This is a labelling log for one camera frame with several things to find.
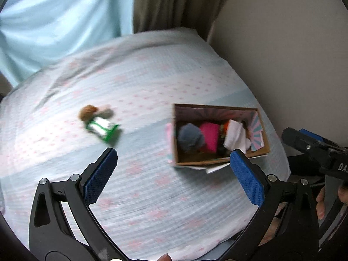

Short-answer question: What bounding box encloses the white cloth in box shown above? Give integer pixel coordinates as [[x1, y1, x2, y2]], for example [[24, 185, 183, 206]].
[[224, 120, 251, 154]]

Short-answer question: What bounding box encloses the pink soft pouch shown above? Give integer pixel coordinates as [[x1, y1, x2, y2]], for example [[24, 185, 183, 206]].
[[199, 122, 219, 154]]

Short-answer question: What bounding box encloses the person's left hand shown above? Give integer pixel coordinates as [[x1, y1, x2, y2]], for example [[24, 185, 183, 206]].
[[157, 253, 172, 261]]

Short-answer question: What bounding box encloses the green wet wipes pack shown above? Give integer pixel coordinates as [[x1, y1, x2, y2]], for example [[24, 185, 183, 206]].
[[85, 116, 119, 143]]

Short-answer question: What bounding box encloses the light blue patterned bedspread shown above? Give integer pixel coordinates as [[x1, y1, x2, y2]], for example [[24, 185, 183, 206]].
[[0, 27, 291, 261]]

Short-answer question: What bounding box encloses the brown bear plush sock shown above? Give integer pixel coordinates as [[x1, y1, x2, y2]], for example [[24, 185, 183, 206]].
[[78, 105, 114, 122]]

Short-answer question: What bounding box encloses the cardboard box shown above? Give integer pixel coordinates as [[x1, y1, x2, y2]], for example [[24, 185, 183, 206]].
[[166, 104, 270, 171]]

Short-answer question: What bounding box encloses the beige drape curtain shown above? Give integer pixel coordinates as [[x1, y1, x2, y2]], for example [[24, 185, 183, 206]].
[[133, 0, 227, 40]]

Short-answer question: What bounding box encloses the light blue sheer curtain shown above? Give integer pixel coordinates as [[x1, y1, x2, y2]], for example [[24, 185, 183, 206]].
[[1, 0, 134, 87]]

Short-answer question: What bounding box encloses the grey yarn ball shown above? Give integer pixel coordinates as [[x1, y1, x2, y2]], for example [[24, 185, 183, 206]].
[[177, 123, 206, 152]]

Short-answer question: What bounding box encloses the person's right hand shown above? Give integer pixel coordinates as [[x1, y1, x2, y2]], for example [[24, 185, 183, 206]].
[[315, 182, 348, 221]]

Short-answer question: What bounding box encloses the orange plush toy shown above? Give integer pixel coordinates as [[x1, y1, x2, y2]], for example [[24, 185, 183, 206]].
[[219, 120, 229, 140]]

